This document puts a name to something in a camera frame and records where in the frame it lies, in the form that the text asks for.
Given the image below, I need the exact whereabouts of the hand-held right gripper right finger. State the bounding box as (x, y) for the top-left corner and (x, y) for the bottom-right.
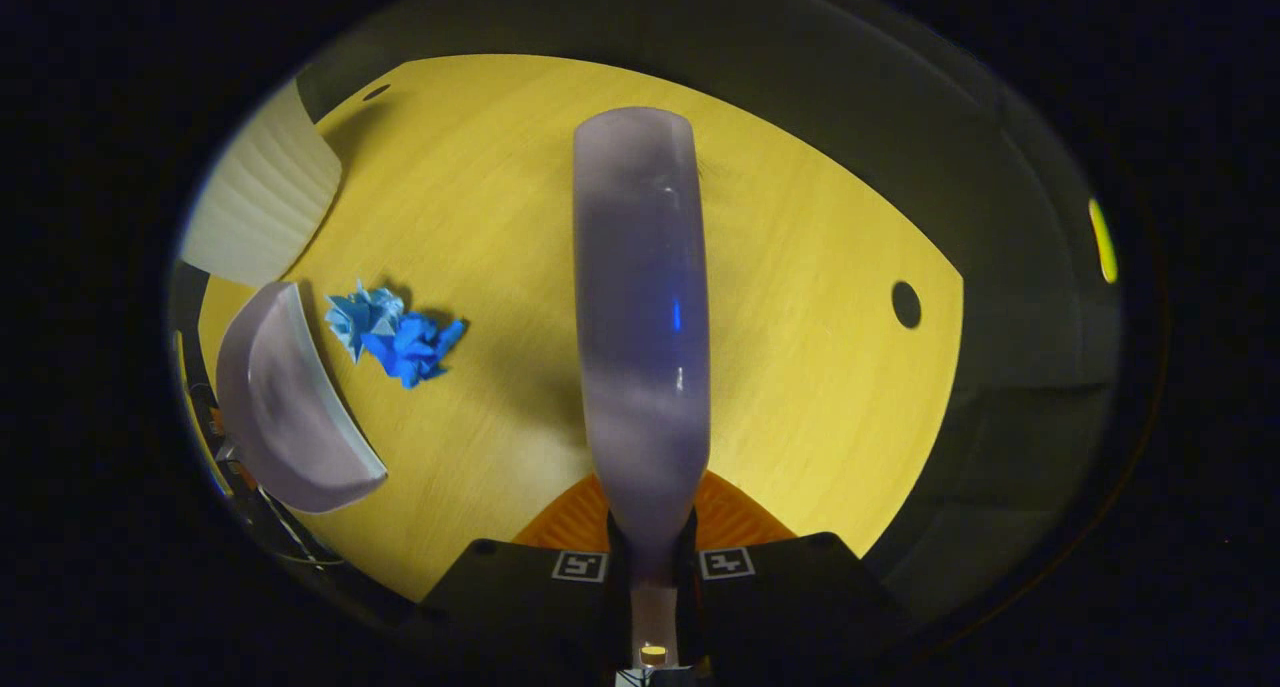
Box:
(678, 470), (906, 678)

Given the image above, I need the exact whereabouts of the yellow wooden desktop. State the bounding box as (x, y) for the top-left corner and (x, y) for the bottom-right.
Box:
(195, 53), (967, 604)

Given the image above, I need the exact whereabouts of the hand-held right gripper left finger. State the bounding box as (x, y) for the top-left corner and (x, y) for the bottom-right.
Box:
(418, 470), (635, 678)

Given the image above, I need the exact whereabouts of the white cable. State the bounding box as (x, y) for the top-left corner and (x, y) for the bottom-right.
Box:
(235, 467), (346, 570)

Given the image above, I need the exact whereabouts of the dark blue paper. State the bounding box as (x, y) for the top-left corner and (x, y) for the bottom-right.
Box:
(360, 311), (469, 390)

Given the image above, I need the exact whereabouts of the light blue paper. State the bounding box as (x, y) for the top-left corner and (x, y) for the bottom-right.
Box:
(324, 281), (407, 364)

